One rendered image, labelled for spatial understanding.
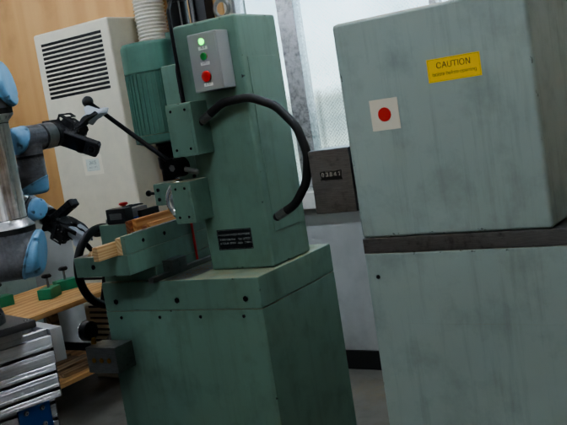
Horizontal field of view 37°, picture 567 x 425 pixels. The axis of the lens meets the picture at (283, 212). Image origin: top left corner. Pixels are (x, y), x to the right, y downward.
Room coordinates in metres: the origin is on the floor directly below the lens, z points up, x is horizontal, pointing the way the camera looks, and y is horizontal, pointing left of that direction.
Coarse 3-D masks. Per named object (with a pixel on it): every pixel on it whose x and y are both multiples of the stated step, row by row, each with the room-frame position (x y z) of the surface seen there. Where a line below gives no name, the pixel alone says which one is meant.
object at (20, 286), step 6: (6, 282) 4.59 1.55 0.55; (12, 282) 4.62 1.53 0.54; (18, 282) 4.65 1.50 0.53; (24, 282) 4.68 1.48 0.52; (30, 282) 4.72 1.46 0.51; (0, 288) 4.55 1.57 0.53; (6, 288) 4.58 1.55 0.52; (12, 288) 4.61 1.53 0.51; (18, 288) 4.64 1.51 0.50; (24, 288) 4.68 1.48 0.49; (30, 288) 4.71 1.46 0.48; (0, 294) 4.55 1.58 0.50
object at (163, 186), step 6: (174, 180) 2.70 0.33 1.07; (156, 186) 2.68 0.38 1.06; (162, 186) 2.67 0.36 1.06; (168, 186) 2.66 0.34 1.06; (156, 192) 2.69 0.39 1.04; (162, 192) 2.67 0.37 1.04; (156, 198) 2.69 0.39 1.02; (162, 198) 2.68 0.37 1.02; (156, 204) 2.69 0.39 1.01; (162, 204) 2.68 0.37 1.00
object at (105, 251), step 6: (102, 246) 2.37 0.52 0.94; (108, 246) 2.39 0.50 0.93; (114, 246) 2.42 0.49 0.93; (96, 252) 2.36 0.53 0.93; (102, 252) 2.37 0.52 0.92; (108, 252) 2.39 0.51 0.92; (114, 252) 2.41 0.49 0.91; (96, 258) 2.36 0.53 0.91; (102, 258) 2.37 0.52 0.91; (108, 258) 2.39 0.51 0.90
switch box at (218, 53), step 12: (192, 36) 2.40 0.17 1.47; (204, 36) 2.38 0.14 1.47; (216, 36) 2.36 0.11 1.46; (192, 48) 2.40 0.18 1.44; (216, 48) 2.36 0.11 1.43; (228, 48) 2.40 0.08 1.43; (192, 60) 2.40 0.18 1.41; (216, 60) 2.36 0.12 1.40; (228, 60) 2.39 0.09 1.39; (192, 72) 2.41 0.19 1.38; (216, 72) 2.37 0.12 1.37; (228, 72) 2.38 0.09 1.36; (216, 84) 2.37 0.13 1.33; (228, 84) 2.37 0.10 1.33
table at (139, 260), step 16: (176, 240) 2.60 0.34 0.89; (192, 240) 2.67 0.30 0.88; (80, 256) 2.52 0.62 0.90; (128, 256) 2.41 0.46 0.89; (144, 256) 2.47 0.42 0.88; (160, 256) 2.53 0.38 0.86; (80, 272) 2.50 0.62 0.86; (96, 272) 2.47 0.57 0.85; (112, 272) 2.44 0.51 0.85; (128, 272) 2.41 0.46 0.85
